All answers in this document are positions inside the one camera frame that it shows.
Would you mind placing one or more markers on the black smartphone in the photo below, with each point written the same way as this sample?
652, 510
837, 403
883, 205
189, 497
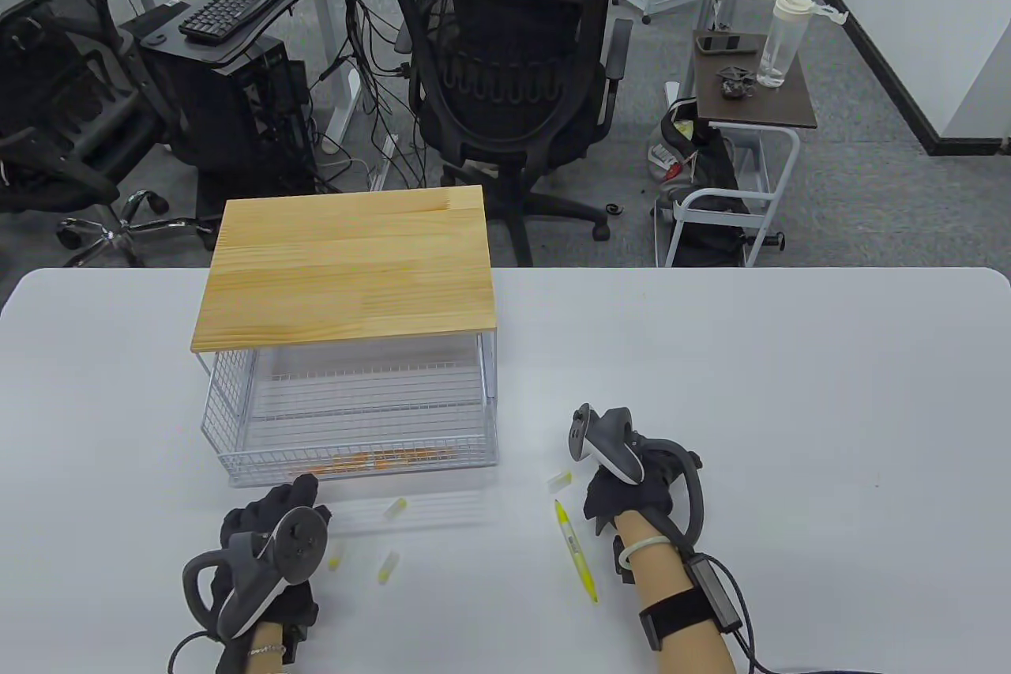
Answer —
720, 42

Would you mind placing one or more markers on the yellow double-ended highlighter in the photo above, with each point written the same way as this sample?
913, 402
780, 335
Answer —
575, 550

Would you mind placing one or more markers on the black computer tower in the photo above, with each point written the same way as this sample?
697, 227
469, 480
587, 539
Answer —
237, 121

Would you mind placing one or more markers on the black mesh office chair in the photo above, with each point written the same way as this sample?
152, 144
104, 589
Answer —
505, 73
55, 73

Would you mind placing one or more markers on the person's right hand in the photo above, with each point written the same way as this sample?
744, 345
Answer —
640, 496

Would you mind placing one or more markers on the small black object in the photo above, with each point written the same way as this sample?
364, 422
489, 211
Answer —
736, 83

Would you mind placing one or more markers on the brown-topped white side table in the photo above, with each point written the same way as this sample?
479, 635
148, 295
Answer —
782, 105

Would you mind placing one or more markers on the person's left hand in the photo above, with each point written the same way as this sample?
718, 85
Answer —
268, 508

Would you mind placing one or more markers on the person's left forearm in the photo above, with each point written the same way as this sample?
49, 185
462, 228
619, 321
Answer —
264, 662

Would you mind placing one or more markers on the white bangle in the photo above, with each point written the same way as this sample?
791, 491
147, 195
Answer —
640, 547

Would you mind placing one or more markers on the clear water bottle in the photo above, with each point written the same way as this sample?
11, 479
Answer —
778, 42

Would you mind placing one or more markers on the yellow highlighter cap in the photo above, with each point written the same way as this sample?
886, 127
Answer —
559, 480
395, 508

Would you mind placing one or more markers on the yellow capped clear tube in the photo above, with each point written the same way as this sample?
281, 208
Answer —
337, 557

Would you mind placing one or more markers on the black bag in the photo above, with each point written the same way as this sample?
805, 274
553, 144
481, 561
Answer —
711, 168

